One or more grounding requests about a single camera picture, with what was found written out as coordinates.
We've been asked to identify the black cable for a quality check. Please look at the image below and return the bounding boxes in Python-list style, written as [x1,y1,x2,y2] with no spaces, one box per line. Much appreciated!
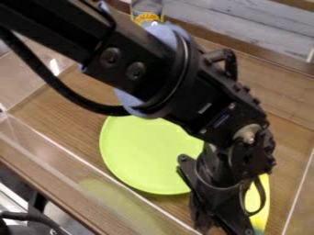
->
[0,26,131,118]

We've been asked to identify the yellow labelled tin can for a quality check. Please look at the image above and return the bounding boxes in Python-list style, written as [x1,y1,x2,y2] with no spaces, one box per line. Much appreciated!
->
[130,0,165,28]

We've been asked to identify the clear acrylic enclosure wall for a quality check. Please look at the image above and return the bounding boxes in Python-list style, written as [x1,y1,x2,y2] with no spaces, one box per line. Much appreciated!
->
[0,106,202,235]

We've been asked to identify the green round plate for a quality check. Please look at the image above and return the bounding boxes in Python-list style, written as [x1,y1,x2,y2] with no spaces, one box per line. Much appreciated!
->
[99,117,202,196]

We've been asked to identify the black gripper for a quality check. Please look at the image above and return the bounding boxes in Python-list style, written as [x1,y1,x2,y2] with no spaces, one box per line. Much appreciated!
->
[177,152,266,235]

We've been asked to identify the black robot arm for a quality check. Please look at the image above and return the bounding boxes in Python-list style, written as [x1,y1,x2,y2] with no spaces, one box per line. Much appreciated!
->
[0,0,277,235]

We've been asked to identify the yellow green banana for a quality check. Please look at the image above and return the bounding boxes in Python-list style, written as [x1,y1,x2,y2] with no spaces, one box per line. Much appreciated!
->
[246,174,270,235]

